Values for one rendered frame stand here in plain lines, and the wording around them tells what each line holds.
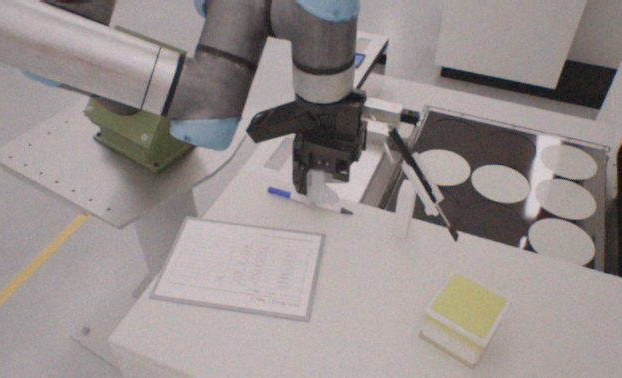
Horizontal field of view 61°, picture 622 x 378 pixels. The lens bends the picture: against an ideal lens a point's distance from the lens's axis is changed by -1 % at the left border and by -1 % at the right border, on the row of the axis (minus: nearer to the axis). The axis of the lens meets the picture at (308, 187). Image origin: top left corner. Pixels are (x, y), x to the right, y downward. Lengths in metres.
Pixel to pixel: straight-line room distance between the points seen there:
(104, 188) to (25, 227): 1.27
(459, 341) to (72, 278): 1.67
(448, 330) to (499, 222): 0.34
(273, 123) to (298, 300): 0.23
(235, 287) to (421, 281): 0.25
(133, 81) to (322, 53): 0.20
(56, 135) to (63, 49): 0.71
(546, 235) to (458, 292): 0.33
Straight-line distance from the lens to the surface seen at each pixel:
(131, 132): 1.12
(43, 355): 1.96
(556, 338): 0.73
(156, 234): 1.32
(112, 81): 0.61
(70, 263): 2.16
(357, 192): 0.96
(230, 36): 0.61
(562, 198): 1.02
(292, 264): 0.73
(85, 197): 1.12
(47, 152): 1.27
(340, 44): 0.59
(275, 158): 0.91
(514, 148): 1.09
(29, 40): 0.62
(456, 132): 1.10
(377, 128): 1.06
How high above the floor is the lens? 1.53
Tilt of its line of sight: 43 degrees down
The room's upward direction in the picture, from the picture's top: straight up
